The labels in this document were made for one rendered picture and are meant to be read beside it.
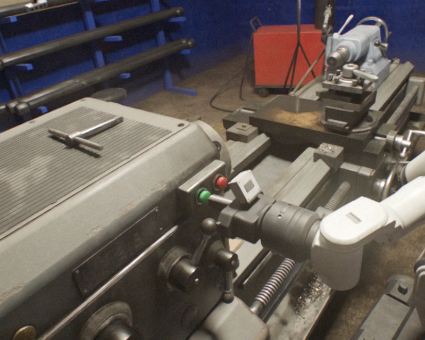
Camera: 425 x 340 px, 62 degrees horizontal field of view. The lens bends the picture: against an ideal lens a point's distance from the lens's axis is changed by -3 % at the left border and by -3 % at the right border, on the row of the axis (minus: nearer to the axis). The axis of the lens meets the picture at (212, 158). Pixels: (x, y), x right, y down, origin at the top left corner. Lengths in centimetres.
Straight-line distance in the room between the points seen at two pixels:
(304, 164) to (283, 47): 290
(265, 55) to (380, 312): 324
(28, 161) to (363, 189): 130
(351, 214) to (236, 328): 54
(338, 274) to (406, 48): 507
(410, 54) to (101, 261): 523
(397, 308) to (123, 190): 151
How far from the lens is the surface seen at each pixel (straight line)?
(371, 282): 225
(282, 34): 433
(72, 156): 76
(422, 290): 151
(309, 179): 147
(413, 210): 65
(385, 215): 59
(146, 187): 67
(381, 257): 240
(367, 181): 163
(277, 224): 60
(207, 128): 108
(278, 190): 141
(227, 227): 63
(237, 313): 104
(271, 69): 445
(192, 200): 71
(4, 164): 82
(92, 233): 62
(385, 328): 185
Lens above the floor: 166
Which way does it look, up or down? 30 degrees down
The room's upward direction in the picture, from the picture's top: 7 degrees counter-clockwise
